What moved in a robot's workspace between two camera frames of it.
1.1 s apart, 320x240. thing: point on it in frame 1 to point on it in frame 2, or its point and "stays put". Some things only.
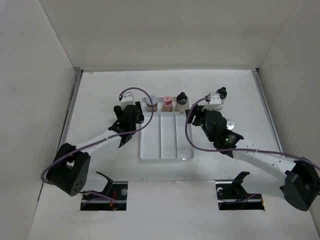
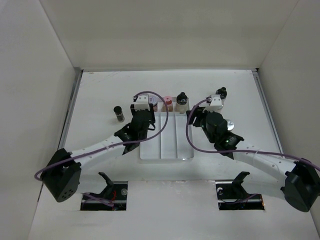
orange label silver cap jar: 154,101 stays put
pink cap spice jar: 167,104 stays put
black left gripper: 119,111 to 133,110
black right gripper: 196,110 stays put
